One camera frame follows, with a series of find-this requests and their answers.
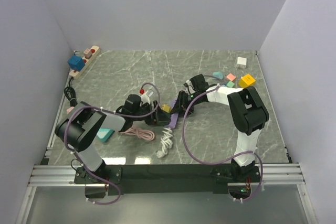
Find black coiled cable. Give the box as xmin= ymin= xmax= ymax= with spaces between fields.
xmin=64 ymin=76 xmax=81 ymax=109

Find yellow white plug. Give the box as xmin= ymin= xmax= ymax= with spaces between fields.
xmin=161 ymin=104 xmax=171 ymax=113

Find beige red power strip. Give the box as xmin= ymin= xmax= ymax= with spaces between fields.
xmin=69 ymin=46 xmax=101 ymax=79

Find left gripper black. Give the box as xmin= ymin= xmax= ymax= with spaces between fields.
xmin=131 ymin=100 xmax=170 ymax=125

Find purple power strip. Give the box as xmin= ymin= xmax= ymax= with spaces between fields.
xmin=167 ymin=98 xmax=178 ymax=129

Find pink power strip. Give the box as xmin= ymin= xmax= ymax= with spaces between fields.
xmin=66 ymin=106 xmax=155 ymax=141

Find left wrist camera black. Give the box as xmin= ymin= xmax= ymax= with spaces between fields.
xmin=122 ymin=94 xmax=141 ymax=115

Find blue cube socket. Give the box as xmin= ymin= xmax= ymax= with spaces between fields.
xmin=68 ymin=55 xmax=85 ymax=71

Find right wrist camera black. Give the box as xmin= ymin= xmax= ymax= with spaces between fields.
xmin=189 ymin=74 xmax=208 ymax=93

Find black mounting base bar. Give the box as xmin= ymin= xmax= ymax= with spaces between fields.
xmin=74 ymin=164 xmax=261 ymax=199

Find teal power strip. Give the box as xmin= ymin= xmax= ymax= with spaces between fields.
xmin=96 ymin=128 xmax=114 ymax=143

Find dusty pink plug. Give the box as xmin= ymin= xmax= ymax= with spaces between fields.
xmin=83 ymin=48 xmax=92 ymax=59

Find aluminium rail frame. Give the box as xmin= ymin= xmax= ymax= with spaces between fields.
xmin=15 ymin=87 xmax=307 ymax=224

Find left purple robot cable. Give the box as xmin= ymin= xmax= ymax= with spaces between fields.
xmin=64 ymin=82 xmax=161 ymax=206

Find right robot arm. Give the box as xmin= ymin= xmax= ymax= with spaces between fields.
xmin=171 ymin=84 xmax=269 ymax=182

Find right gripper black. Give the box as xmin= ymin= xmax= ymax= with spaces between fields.
xmin=172 ymin=91 xmax=204 ymax=118

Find dark green cube socket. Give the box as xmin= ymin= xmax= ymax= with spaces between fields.
xmin=160 ymin=111 xmax=171 ymax=126

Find teal blue plug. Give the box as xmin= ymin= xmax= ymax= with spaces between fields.
xmin=213 ymin=71 xmax=224 ymax=80

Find white plug adapter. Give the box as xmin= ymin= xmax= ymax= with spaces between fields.
xmin=236 ymin=57 xmax=247 ymax=69

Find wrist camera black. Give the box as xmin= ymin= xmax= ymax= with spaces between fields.
xmin=122 ymin=94 xmax=141 ymax=115
xmin=189 ymin=74 xmax=208 ymax=93

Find white cable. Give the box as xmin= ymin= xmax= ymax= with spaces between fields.
xmin=156 ymin=126 xmax=174 ymax=159

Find mint green plug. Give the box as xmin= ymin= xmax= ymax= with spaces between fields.
xmin=226 ymin=81 xmax=235 ymax=88

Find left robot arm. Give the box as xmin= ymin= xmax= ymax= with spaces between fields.
xmin=55 ymin=94 xmax=171 ymax=183

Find yellow cube socket adapter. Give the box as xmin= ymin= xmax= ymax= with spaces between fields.
xmin=238 ymin=74 xmax=256 ymax=88

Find salmon pink plug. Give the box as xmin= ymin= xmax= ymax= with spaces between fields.
xmin=226 ymin=73 xmax=236 ymax=82

